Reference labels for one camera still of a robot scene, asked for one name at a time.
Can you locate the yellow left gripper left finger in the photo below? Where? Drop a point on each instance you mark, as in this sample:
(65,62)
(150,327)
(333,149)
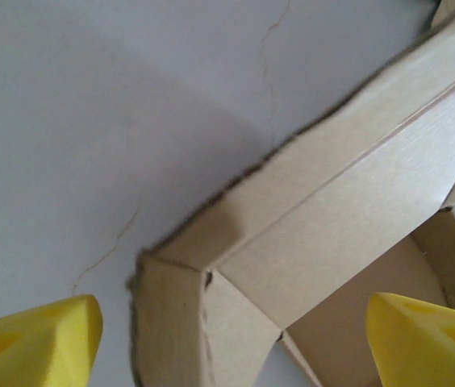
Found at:
(26,346)

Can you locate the brown cardboard box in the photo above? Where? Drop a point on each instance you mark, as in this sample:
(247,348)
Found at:
(332,193)

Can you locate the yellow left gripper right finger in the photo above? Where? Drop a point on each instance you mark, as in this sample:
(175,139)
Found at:
(433,346)

